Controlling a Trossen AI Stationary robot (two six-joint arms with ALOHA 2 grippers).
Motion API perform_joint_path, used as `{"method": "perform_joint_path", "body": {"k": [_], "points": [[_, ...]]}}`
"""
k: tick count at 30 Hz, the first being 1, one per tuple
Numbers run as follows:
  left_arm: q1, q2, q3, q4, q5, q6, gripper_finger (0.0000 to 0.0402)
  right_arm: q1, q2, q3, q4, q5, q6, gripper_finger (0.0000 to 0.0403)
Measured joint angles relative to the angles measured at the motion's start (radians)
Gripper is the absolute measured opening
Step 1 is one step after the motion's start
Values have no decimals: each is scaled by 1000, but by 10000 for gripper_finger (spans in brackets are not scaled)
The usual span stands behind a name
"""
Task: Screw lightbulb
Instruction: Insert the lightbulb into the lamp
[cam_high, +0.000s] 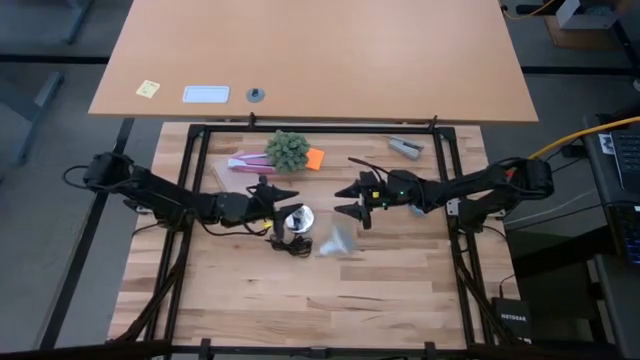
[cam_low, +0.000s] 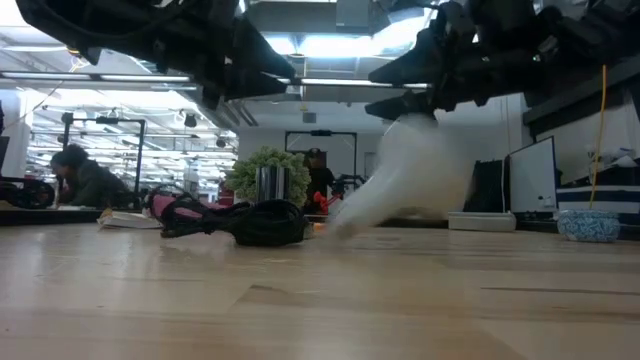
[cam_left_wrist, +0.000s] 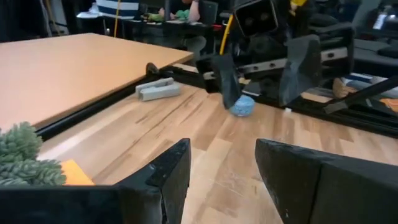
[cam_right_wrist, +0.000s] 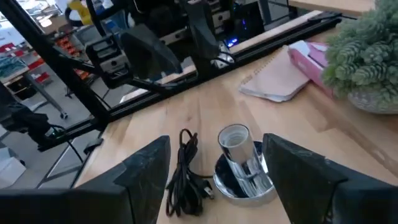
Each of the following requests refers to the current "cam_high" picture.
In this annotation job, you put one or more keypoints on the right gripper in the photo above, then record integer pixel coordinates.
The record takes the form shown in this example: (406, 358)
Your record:
(395, 190)

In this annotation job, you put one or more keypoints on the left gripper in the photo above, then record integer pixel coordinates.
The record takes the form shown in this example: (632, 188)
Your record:
(245, 207)

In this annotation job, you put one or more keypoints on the white reflector lightbulb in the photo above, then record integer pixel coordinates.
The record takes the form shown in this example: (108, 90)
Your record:
(337, 240)

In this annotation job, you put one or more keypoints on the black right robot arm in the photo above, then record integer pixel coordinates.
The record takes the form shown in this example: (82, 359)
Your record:
(475, 185)

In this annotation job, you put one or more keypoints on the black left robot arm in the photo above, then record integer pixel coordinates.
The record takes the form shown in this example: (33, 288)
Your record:
(160, 197)

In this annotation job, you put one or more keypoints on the pink paper packet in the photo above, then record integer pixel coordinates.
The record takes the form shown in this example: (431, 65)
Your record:
(247, 163)

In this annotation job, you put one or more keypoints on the green potted plant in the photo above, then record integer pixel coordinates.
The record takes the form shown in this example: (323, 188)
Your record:
(287, 151)

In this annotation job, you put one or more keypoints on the orange sticky note pad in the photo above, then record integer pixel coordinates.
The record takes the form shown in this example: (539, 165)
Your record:
(316, 159)

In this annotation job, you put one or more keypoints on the grey stapler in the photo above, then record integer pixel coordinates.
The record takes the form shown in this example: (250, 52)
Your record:
(405, 146)

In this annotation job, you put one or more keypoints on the white card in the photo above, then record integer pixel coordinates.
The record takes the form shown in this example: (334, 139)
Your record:
(206, 94)

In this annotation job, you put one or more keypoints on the orange wooden desk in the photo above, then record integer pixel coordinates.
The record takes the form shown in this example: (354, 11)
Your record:
(320, 60)

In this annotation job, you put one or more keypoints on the yellow sticky note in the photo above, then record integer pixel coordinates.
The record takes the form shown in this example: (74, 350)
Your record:
(148, 89)

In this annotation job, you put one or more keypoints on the black laptop computer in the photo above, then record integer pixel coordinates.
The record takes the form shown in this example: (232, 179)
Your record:
(625, 160)

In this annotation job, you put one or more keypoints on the brown cardboard box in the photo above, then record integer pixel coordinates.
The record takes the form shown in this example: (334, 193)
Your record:
(575, 39)

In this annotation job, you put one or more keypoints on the small white box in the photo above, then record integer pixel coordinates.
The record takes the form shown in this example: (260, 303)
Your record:
(582, 15)

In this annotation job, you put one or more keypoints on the black metal rig frame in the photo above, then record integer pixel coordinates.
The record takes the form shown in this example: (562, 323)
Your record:
(320, 129)

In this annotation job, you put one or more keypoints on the black Netgear network switch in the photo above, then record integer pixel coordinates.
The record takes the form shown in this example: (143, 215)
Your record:
(512, 317)

